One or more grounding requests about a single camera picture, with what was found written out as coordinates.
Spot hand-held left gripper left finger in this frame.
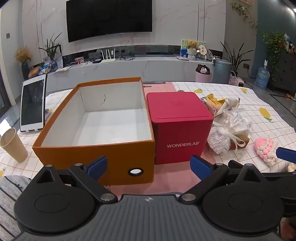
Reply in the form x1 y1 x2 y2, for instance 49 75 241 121
37 156 117 204

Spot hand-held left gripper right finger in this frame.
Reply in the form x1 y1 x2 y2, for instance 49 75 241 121
180 155 264 202

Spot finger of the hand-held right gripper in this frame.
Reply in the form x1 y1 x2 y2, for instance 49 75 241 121
228 159 245 169
276 147 296 160

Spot pink knit soft toy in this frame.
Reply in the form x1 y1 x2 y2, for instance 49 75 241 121
255 137 278 166

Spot orange cardboard box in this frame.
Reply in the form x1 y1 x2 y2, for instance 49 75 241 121
32 77 155 186

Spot pink mat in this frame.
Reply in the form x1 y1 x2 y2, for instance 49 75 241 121
105 82 197 197

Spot red box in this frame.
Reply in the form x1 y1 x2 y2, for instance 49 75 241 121
146 92 214 165

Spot checked lemon print tablecloth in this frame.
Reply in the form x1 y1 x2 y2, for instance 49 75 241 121
0 82 296 197

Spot yellow snack packet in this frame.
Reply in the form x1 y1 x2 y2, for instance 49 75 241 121
201 93 226 116

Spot grey tablet stand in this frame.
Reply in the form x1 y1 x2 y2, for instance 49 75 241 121
22 108 53 134

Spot blue water jug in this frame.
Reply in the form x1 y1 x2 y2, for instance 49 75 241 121
255 60 270 90

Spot dark cabinet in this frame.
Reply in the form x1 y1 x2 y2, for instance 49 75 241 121
269 46 296 96

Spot lilac basket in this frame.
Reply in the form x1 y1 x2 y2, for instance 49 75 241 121
228 71 238 86

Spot beige paper cup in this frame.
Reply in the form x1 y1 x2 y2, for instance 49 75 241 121
0 127 28 163

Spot pink waste bin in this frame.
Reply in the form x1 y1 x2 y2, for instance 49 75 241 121
195 64 213 83

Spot white tablet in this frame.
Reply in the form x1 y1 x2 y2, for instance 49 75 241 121
20 74 48 132

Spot grey trash can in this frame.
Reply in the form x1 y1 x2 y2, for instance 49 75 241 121
212 58 232 84

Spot grey striped clothing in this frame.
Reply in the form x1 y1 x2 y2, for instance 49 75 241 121
0 175 31 241

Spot tall leafy floor plant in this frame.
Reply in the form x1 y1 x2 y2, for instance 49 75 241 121
220 41 254 77

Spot white marble tv console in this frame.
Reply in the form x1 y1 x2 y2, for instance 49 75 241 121
32 54 216 93

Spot white router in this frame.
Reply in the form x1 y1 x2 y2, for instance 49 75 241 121
100 48 116 63

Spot bushy plant on cabinet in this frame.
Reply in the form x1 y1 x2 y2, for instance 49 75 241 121
261 31 287 81

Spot brown round ornament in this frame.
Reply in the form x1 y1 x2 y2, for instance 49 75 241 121
28 66 42 79

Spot white round fan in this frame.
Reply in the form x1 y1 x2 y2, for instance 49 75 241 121
196 44 208 61

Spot colourful picture board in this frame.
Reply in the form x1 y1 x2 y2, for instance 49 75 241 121
180 39 206 58

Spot yellow flowers in black vase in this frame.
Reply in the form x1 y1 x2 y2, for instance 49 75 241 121
14 46 31 80

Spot small teddy bear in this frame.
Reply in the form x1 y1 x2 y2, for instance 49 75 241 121
186 40 199 61

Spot green potted plant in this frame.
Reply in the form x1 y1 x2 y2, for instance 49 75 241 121
38 32 63 70

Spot hanging vine plant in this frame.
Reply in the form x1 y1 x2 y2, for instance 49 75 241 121
230 2 258 30

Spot black television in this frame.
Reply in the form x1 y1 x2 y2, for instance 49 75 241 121
66 0 153 43

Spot black cables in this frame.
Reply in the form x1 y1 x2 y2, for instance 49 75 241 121
119 52 136 61

